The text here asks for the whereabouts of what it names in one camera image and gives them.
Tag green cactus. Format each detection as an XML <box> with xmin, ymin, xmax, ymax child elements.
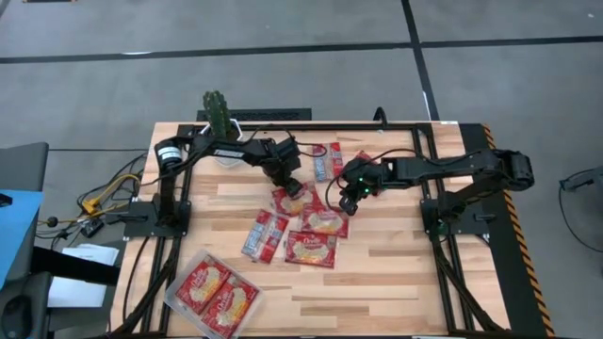
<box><xmin>202</xmin><ymin>89</ymin><xmax>235</xmax><ymax>140</ymax></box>

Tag yellow black hazard tape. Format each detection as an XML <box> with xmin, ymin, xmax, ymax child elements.
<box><xmin>481</xmin><ymin>122</ymin><xmax>557</xmax><ymax>338</ymax></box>

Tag thin black floor cable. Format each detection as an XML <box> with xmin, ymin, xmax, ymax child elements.
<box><xmin>558</xmin><ymin>186</ymin><xmax>603</xmax><ymax>254</ymax></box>

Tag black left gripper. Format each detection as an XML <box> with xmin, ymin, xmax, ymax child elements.
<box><xmin>261</xmin><ymin>136</ymin><xmax>305</xmax><ymax>199</ymax></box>

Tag white paper sheets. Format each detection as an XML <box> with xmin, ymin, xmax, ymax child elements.
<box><xmin>46</xmin><ymin>243</ymin><xmax>121</xmax><ymax>309</ymax></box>

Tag grey box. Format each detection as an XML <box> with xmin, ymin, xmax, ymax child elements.
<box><xmin>0</xmin><ymin>141</ymin><xmax>50</xmax><ymax>192</ymax></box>

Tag white hexagonal plant pot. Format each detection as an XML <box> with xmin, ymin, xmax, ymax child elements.
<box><xmin>200</xmin><ymin>118</ymin><xmax>247</xmax><ymax>168</ymax></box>

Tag clear plastic basket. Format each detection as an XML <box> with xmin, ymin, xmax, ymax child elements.
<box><xmin>163</xmin><ymin>249</ymin><xmax>265</xmax><ymax>339</ymax></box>

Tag blue board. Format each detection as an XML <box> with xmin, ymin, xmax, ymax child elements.
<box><xmin>0</xmin><ymin>188</ymin><xmax>44</xmax><ymax>289</ymax></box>

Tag dark floor device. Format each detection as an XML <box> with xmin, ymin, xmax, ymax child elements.
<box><xmin>559</xmin><ymin>165</ymin><xmax>603</xmax><ymax>192</ymax></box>

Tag black table edge mat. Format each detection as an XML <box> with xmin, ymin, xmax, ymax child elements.
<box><xmin>459</xmin><ymin>122</ymin><xmax>550</xmax><ymax>338</ymax></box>

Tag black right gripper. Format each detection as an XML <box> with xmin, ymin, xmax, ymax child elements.
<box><xmin>338</xmin><ymin>158</ymin><xmax>383</xmax><ymax>218</ymax></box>

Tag yellow and black cable bundle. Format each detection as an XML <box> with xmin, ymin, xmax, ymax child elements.
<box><xmin>35</xmin><ymin>153</ymin><xmax>148</xmax><ymax>250</ymax></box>

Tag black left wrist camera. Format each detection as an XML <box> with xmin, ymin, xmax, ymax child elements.
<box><xmin>274</xmin><ymin>137</ymin><xmax>302</xmax><ymax>162</ymax></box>

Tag black looped cable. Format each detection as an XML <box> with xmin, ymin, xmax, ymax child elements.
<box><xmin>373</xmin><ymin>106</ymin><xmax>390</xmax><ymax>131</ymax></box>

